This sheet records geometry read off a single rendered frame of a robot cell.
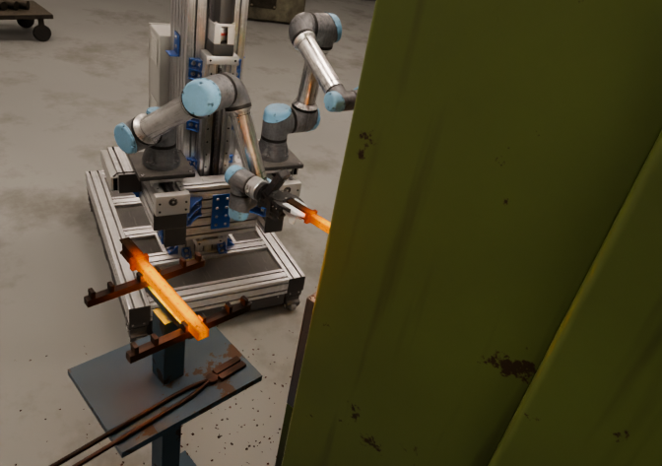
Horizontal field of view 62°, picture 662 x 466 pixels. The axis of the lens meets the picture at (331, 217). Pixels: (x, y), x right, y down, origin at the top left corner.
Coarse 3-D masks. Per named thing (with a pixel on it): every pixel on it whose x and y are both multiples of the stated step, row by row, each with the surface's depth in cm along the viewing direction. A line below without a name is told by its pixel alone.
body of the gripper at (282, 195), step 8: (264, 184) 185; (256, 192) 184; (264, 192) 185; (272, 192) 182; (280, 192) 183; (288, 192) 184; (256, 200) 186; (264, 200) 186; (272, 200) 181; (280, 200) 179; (272, 208) 182; (272, 216) 184; (280, 216) 182
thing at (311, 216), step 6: (294, 204) 178; (300, 204) 179; (300, 210) 176; (306, 210) 176; (312, 210) 176; (306, 216) 174; (312, 216) 175; (318, 216) 175; (306, 222) 175; (312, 222) 174; (318, 222) 173; (324, 222) 173; (324, 228) 172
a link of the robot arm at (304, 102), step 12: (312, 12) 221; (324, 12) 225; (324, 24) 220; (336, 24) 223; (324, 36) 223; (336, 36) 226; (324, 48) 226; (300, 84) 239; (312, 84) 237; (300, 96) 241; (312, 96) 240; (300, 108) 242; (312, 108) 244; (300, 120) 244; (312, 120) 248
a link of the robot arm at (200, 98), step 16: (208, 80) 179; (224, 80) 183; (192, 96) 179; (208, 96) 177; (224, 96) 182; (160, 112) 193; (176, 112) 188; (192, 112) 181; (208, 112) 180; (128, 128) 200; (144, 128) 199; (160, 128) 196; (128, 144) 202; (144, 144) 203
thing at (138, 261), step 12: (120, 240) 145; (120, 252) 147; (132, 252) 141; (132, 264) 140; (144, 264) 140; (144, 276) 138; (156, 276) 137; (156, 288) 134; (168, 288) 134; (168, 300) 130; (180, 300) 131; (180, 312) 127; (192, 312) 128; (192, 324) 125; (204, 324) 126; (204, 336) 125
